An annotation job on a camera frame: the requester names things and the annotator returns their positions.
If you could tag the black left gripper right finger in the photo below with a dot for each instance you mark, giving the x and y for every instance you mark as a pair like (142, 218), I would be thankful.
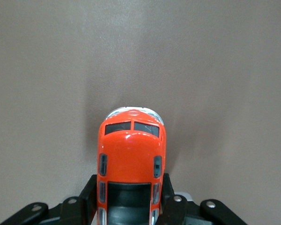
(175, 211)

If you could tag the orange toy bus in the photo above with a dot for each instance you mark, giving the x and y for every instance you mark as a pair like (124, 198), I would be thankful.
(128, 154)

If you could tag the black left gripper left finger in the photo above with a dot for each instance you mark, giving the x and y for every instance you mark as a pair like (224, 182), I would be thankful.
(84, 206)

